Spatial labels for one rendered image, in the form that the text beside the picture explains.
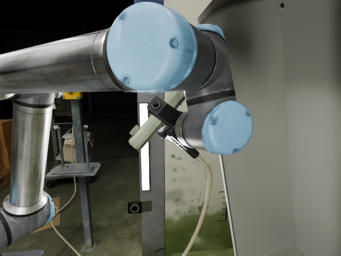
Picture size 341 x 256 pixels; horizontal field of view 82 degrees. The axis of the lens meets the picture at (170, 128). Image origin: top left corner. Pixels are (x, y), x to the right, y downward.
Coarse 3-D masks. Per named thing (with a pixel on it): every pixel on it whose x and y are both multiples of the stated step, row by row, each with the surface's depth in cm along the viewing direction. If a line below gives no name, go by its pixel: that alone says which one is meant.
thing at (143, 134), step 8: (168, 96) 66; (176, 96) 64; (184, 96) 65; (176, 104) 64; (152, 120) 62; (136, 128) 62; (144, 128) 61; (152, 128) 62; (136, 136) 61; (144, 136) 61; (152, 136) 62; (136, 144) 61; (144, 144) 61; (192, 152) 67
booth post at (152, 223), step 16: (144, 0) 120; (160, 0) 121; (144, 96) 131; (160, 96) 132; (160, 144) 139; (160, 160) 141; (160, 176) 143; (144, 192) 144; (160, 192) 146; (160, 208) 148; (144, 224) 149; (160, 224) 151; (144, 240) 152; (160, 240) 154
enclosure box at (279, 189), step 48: (240, 0) 66; (288, 0) 75; (336, 0) 59; (240, 48) 81; (288, 48) 81; (336, 48) 62; (240, 96) 86; (288, 96) 87; (336, 96) 66; (288, 144) 94; (336, 144) 70; (240, 192) 95; (288, 192) 99; (336, 192) 74; (240, 240) 101; (288, 240) 106; (336, 240) 79
